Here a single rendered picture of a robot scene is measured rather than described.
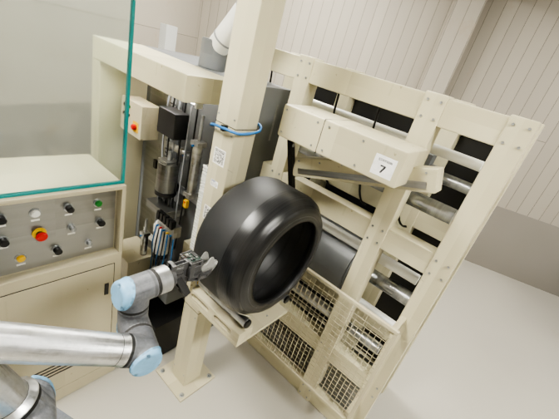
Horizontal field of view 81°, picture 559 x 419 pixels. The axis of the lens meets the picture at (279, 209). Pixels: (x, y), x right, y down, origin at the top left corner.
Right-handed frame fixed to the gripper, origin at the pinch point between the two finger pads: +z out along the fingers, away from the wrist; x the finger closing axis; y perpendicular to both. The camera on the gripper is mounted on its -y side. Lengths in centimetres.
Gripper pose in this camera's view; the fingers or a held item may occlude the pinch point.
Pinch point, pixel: (214, 263)
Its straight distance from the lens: 129.0
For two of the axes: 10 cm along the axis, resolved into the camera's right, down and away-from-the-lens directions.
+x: -7.3, -4.5, 5.1
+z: 6.3, -1.9, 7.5
